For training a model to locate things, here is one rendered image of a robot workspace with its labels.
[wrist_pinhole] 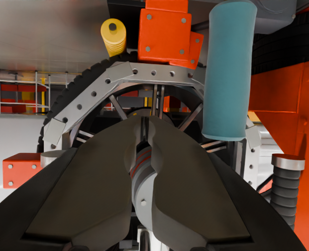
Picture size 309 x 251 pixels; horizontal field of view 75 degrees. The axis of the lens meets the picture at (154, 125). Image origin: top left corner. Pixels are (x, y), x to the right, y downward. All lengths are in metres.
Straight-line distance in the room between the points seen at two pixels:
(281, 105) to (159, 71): 0.50
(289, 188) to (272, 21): 0.54
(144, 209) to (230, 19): 0.38
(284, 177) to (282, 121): 0.50
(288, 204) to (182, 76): 0.33
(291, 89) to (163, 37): 0.49
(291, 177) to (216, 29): 0.29
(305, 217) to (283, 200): 0.42
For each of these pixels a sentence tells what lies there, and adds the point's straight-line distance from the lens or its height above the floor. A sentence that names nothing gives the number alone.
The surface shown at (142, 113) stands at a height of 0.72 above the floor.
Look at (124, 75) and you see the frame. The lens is 0.49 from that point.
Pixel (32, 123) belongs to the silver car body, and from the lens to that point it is 1.03.
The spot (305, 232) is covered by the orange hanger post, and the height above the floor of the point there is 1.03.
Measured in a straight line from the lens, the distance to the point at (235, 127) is 0.41.
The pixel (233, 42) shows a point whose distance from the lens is 0.42.
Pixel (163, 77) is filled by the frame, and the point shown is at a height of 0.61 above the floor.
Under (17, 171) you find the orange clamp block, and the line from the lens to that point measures 0.57.
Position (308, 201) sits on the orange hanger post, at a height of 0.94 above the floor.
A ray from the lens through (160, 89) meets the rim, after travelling 0.60.
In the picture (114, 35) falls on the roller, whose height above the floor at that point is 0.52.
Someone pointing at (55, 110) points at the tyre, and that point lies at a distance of 0.60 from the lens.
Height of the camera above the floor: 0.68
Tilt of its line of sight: 5 degrees up
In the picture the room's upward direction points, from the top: 177 degrees counter-clockwise
